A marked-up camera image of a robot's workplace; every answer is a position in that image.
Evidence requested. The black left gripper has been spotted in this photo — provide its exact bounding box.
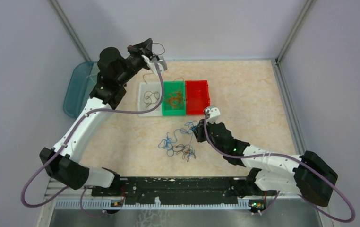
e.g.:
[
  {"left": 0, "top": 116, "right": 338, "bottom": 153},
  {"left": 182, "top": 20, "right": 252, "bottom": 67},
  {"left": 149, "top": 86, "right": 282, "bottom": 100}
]
[{"left": 117, "top": 38, "right": 154, "bottom": 85}]

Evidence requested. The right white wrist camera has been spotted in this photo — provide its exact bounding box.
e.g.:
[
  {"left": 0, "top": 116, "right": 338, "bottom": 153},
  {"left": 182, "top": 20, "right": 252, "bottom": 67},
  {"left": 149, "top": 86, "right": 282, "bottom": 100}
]
[{"left": 204, "top": 105, "right": 221, "bottom": 123}]

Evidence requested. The white plastic bin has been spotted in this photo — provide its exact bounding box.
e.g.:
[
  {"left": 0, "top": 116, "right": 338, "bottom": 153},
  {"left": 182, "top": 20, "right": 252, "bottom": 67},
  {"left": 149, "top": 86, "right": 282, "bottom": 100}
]
[{"left": 137, "top": 82, "right": 162, "bottom": 111}]

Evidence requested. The brown wire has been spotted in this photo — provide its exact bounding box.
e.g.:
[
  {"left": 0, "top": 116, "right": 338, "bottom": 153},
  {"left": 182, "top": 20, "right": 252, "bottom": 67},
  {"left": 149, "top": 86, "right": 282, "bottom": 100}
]
[
  {"left": 142, "top": 42, "right": 166, "bottom": 84},
  {"left": 144, "top": 91, "right": 161, "bottom": 109}
]

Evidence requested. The teal translucent plastic tray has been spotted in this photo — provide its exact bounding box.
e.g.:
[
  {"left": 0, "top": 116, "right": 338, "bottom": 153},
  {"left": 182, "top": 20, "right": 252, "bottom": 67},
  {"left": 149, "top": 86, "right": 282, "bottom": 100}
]
[{"left": 63, "top": 61, "right": 99, "bottom": 119}]

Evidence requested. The white slotted cable duct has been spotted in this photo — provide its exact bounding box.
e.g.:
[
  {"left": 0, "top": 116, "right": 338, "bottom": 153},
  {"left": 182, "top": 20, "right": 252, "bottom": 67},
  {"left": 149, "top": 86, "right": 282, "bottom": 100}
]
[{"left": 54, "top": 196, "right": 266, "bottom": 210}]

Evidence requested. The left aluminium frame post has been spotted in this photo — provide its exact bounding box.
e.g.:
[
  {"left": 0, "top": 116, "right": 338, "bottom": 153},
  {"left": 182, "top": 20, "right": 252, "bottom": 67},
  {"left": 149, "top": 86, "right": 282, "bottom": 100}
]
[{"left": 48, "top": 0, "right": 91, "bottom": 61}]

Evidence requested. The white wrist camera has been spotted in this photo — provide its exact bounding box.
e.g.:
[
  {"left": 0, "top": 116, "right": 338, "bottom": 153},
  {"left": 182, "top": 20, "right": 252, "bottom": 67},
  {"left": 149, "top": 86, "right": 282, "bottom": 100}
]
[
  {"left": 141, "top": 55, "right": 168, "bottom": 75},
  {"left": 204, "top": 105, "right": 221, "bottom": 123}
]

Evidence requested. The aluminium frame post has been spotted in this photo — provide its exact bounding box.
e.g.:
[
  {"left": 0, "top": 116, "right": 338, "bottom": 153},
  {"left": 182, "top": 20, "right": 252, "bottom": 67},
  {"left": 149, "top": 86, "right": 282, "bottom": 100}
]
[
  {"left": 48, "top": 0, "right": 91, "bottom": 61},
  {"left": 276, "top": 0, "right": 316, "bottom": 65}
]

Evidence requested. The right aluminium side rail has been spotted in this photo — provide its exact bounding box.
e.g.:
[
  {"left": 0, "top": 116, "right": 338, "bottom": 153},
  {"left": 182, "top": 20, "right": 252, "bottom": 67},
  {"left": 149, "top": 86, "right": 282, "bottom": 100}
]
[{"left": 271, "top": 59, "right": 306, "bottom": 154}]

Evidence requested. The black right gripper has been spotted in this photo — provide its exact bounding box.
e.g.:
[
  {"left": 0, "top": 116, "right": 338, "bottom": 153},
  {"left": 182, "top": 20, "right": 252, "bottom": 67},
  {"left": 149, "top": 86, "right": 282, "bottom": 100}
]
[{"left": 191, "top": 117, "right": 225, "bottom": 154}]

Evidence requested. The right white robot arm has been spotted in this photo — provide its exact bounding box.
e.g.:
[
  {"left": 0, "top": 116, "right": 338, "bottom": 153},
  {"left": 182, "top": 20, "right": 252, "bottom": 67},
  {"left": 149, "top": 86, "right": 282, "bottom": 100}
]
[{"left": 192, "top": 120, "right": 338, "bottom": 207}]

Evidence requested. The right aluminium frame post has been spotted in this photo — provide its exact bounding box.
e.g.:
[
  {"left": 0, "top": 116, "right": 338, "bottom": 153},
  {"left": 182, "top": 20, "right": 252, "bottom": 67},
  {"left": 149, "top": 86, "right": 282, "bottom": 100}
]
[{"left": 276, "top": 0, "right": 316, "bottom": 65}]

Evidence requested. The red plastic bin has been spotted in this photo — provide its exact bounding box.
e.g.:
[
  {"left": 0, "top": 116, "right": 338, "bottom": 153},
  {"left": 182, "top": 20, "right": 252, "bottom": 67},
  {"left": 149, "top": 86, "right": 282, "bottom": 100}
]
[{"left": 185, "top": 80, "right": 210, "bottom": 115}]

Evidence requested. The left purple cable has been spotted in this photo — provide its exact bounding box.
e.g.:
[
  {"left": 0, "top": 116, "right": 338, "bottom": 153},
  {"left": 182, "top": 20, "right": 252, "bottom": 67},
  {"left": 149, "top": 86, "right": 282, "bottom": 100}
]
[{"left": 21, "top": 61, "right": 165, "bottom": 218}]

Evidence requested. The green plastic bin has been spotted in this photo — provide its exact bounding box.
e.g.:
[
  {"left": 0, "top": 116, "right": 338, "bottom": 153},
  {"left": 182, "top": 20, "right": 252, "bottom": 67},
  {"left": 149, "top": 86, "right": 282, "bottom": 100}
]
[{"left": 162, "top": 81, "right": 186, "bottom": 116}]

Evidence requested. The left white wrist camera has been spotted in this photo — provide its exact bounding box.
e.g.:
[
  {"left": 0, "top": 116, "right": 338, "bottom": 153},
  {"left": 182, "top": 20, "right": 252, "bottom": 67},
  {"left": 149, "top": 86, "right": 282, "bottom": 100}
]
[{"left": 141, "top": 55, "right": 168, "bottom": 75}]

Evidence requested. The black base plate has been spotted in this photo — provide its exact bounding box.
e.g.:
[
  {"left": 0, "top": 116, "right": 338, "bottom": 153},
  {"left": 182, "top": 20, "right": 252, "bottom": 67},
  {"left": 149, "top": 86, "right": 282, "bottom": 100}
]
[{"left": 91, "top": 177, "right": 265, "bottom": 205}]

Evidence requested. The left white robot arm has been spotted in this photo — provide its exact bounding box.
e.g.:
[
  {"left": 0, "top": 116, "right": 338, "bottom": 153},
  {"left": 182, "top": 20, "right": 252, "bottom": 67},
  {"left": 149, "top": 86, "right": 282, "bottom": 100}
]
[{"left": 39, "top": 38, "right": 159, "bottom": 196}]

